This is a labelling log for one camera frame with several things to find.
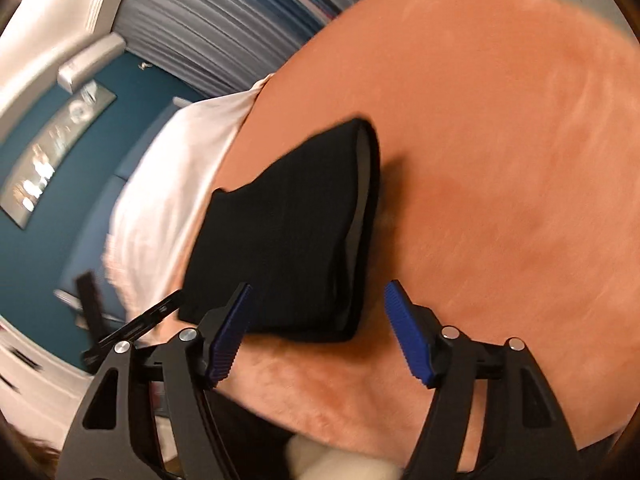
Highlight black pants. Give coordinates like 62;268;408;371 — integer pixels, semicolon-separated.
178;117;381;344

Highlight blue upholstered headboard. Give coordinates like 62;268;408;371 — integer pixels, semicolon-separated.
54;98;192;327

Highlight white pillow sheet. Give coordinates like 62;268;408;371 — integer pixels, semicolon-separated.
102;76;271;322

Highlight white air conditioner unit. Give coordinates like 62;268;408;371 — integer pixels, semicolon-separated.
56;32;126;94

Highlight orange plush bed blanket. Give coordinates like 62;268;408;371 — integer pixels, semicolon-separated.
215;0;639;463

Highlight grey pleated curtain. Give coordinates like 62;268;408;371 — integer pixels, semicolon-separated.
113;0;359;96

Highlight silver framed wall art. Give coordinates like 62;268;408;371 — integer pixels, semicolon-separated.
1;80;116;230

